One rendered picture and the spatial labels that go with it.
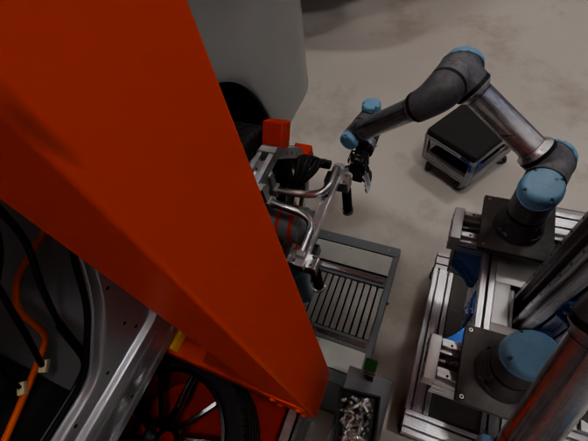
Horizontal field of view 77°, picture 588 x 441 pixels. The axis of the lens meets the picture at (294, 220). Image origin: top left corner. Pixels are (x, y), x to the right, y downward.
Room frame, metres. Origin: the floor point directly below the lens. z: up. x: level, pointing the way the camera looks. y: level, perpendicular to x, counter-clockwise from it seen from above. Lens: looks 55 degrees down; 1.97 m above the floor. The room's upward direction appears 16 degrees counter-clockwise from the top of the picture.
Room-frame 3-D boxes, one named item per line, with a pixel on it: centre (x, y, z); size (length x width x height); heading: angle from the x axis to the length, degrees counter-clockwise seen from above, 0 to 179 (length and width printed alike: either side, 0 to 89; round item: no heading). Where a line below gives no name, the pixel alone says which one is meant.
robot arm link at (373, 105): (1.09, -0.40, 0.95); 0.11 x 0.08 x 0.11; 129
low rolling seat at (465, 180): (1.42, -1.16, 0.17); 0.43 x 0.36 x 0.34; 113
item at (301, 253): (0.67, 0.03, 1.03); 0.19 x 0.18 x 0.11; 55
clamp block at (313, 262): (0.56, 0.00, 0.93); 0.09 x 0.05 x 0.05; 55
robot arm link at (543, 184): (0.53, -0.72, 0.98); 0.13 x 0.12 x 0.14; 129
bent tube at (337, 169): (0.83, -0.08, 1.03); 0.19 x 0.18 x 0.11; 55
